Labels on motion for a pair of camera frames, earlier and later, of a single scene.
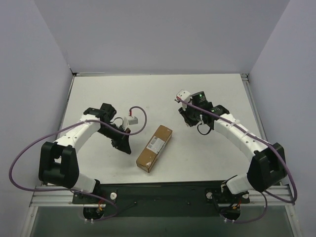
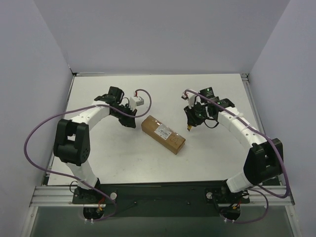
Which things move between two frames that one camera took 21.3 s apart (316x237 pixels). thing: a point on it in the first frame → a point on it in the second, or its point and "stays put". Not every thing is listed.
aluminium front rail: x=54 y=197 stays put
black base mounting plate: x=193 y=199 stays put
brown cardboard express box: x=154 y=148 → x=162 y=135
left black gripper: x=119 y=139 → x=125 y=115
